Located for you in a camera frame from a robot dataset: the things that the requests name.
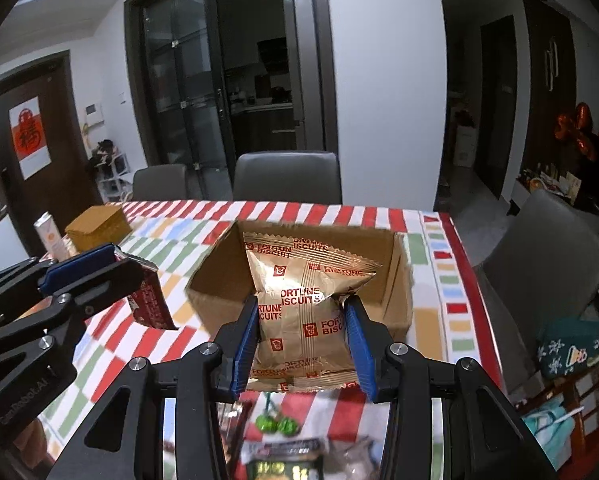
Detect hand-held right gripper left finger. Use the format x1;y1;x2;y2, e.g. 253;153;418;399
46;294;260;480

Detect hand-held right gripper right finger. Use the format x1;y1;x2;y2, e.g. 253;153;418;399
343;296;557;480

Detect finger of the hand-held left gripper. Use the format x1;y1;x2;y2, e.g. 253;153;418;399
0;243;126;323
0;261;147;361

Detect red snack packet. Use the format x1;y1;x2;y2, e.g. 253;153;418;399
119;252;178;332

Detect gold biscuit packet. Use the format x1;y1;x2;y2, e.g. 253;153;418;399
242;231;383;307
246;286;361;394

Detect brown cardboard box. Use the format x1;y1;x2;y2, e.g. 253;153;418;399
186;219;414;357

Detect brown wicker basket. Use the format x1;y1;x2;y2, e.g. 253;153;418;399
64;205;133;254

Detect white and orange carton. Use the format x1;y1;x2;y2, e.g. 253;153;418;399
33;212;63;262

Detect white shoe shelf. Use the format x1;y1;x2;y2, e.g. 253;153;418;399
90;140;134;201

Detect dark brown entrance door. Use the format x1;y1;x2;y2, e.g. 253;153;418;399
0;50;103;257

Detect checked colourful tablecloth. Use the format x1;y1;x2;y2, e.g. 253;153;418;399
0;199;505;480

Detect clear snack packet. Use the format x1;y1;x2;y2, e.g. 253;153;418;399
324;440;381;480

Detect grey dining chair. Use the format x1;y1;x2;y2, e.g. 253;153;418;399
132;163;189;203
233;151;343;204
472;190;599;361

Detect dark snack bar packet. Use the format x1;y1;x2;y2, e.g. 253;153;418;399
242;437;326;480

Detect red and white door poster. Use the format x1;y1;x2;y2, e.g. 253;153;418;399
9;95;53;181

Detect dark framed sliding glass door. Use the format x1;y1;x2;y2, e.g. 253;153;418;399
124;0;340;172

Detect green embroidered pouch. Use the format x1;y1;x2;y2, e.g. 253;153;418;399
537;316;599;379

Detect white box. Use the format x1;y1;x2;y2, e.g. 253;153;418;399
454;125;478;169

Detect orange wooden chair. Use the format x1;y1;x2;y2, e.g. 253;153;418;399
517;360;599;466

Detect dark interior door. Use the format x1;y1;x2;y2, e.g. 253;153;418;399
479;15;518;199

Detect dark sideboard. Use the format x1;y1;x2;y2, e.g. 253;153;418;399
513;130;599;223

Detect silver refrigerator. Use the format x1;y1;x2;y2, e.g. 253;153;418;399
281;0;326;152

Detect red foil balloons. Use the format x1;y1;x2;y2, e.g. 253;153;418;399
553;102;599;162

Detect dark tall cabinet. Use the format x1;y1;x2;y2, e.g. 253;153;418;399
521;0;578;202

